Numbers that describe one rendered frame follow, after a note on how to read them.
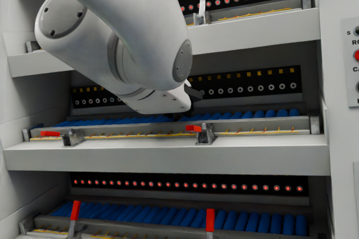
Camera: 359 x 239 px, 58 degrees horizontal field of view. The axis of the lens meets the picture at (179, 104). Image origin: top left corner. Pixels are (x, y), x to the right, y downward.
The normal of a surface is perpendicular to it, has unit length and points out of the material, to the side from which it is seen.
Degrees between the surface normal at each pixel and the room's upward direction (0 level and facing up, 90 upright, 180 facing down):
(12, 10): 90
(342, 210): 90
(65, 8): 78
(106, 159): 108
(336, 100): 90
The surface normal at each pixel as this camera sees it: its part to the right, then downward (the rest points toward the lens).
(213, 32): -0.35, 0.21
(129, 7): 0.41, 0.24
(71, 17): -0.34, -0.30
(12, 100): 0.93, -0.06
